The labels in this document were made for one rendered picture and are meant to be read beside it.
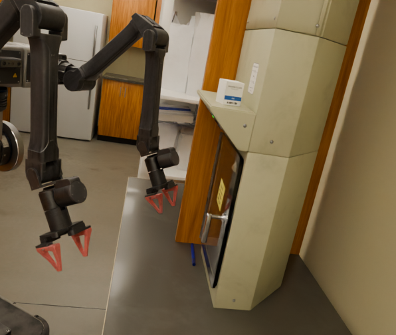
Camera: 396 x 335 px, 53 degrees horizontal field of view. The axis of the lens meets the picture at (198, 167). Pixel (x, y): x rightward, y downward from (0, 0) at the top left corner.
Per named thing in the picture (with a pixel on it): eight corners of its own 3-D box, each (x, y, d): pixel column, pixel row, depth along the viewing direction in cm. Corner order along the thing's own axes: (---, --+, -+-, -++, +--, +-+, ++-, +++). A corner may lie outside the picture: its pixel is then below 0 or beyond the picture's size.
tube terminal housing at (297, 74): (266, 257, 148) (320, 44, 126) (295, 314, 118) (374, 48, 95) (200, 250, 145) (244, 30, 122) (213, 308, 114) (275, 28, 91)
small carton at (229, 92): (232, 102, 108) (236, 80, 106) (240, 106, 104) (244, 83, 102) (215, 100, 106) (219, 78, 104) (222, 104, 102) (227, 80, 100)
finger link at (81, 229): (99, 251, 110) (90, 219, 109) (82, 262, 104) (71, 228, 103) (82, 254, 113) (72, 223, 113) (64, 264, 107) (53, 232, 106)
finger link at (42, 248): (82, 262, 104) (71, 228, 103) (62, 273, 98) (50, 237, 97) (64, 264, 107) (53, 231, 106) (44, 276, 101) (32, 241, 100)
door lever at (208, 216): (218, 245, 112) (217, 241, 115) (225, 215, 110) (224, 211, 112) (200, 243, 112) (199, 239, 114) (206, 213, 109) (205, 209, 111)
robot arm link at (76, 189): (50, 163, 108) (24, 169, 101) (80, 153, 103) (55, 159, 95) (64, 205, 109) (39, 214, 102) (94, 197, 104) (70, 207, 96)
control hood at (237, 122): (225, 125, 131) (231, 94, 128) (248, 152, 100) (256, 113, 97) (191, 119, 129) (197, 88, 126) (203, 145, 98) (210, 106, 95)
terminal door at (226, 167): (202, 239, 142) (224, 131, 130) (214, 291, 113) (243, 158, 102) (200, 239, 142) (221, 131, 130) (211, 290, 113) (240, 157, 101)
